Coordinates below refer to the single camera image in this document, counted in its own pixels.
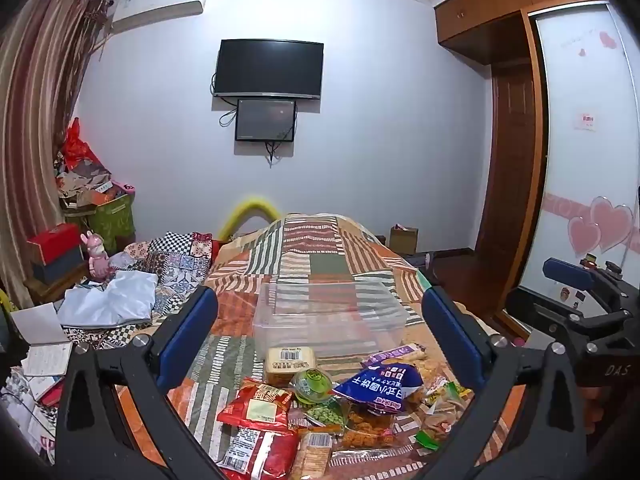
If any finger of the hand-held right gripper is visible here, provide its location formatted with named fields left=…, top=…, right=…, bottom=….
left=544, top=257, right=627, bottom=295
left=505, top=290, right=637, bottom=357

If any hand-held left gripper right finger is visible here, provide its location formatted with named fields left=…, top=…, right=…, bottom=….
left=421, top=285, right=586, bottom=480

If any clear green-edged snack packet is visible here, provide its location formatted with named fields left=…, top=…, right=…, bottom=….
left=414, top=374, right=475, bottom=452

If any white air conditioner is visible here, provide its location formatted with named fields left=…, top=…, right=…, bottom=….
left=111, top=0, right=211, bottom=37

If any brown wooden door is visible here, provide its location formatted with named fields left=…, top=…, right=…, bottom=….
left=474, top=10, right=549, bottom=332

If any clear plastic storage container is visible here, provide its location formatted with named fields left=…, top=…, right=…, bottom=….
left=252, top=280, right=411, bottom=361

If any checkered patchwork quilt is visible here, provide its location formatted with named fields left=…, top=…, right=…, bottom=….
left=64, top=231, right=221, bottom=352

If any white sliding wardrobe door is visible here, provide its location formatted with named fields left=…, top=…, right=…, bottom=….
left=517, top=2, right=640, bottom=322

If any red snack packet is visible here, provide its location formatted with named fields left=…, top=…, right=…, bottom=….
left=216, top=377, right=297, bottom=435
left=219, top=427, right=301, bottom=480

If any tan snack box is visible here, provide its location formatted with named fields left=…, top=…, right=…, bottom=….
left=264, top=346, right=320, bottom=387

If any yellow foam tube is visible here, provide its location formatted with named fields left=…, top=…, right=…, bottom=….
left=216, top=195, right=282, bottom=242

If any wooden overhead cabinet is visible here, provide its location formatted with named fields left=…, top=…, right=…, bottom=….
left=432, top=0, right=622, bottom=67

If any wall-mounted black television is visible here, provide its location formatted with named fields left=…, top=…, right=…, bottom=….
left=212, top=38, right=326, bottom=101

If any red plastic bag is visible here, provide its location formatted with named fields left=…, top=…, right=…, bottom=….
left=62, top=117, right=108, bottom=172

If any clear packet of fried puffs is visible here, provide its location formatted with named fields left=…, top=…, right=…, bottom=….
left=339, top=405, right=401, bottom=452

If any orange biscuit packet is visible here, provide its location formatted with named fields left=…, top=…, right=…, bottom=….
left=289, top=430, right=334, bottom=480

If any small brown cardboard box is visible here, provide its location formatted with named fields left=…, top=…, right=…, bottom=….
left=389, top=225, right=420, bottom=256

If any small black wall monitor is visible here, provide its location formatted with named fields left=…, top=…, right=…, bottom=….
left=234, top=98, right=299, bottom=144

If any pink bunny toy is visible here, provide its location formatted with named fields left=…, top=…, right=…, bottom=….
left=80, top=231, right=114, bottom=279

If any open notebook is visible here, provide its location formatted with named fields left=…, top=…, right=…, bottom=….
left=10, top=302, right=74, bottom=379

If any striped patchwork blanket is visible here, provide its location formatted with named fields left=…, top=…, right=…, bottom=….
left=114, top=212, right=526, bottom=480

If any green cardboard box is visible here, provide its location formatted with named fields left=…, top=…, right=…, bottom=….
left=89, top=192, right=137, bottom=252

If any white cloth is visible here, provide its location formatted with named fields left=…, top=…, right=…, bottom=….
left=56, top=270, right=161, bottom=329

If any pile of papers and clutter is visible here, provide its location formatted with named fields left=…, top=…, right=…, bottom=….
left=54, top=155, right=127, bottom=212

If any striped brown curtain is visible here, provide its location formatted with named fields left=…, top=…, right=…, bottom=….
left=0, top=0, right=114, bottom=311

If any green peas packet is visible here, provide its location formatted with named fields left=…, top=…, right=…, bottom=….
left=304, top=402, right=347, bottom=432

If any purple snack packet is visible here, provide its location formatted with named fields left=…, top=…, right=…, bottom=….
left=361, top=342, right=427, bottom=370

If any green jelly cup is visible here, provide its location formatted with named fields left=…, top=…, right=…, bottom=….
left=291, top=367, right=334, bottom=405

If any red box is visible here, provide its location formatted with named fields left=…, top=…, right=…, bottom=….
left=26, top=224, right=84, bottom=266

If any blue snack packet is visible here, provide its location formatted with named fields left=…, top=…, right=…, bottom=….
left=332, top=362, right=426, bottom=415

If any dark grey box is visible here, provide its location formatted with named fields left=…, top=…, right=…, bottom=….
left=31, top=250, right=87, bottom=287

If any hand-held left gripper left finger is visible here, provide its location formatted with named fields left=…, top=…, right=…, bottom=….
left=55, top=285, right=221, bottom=480

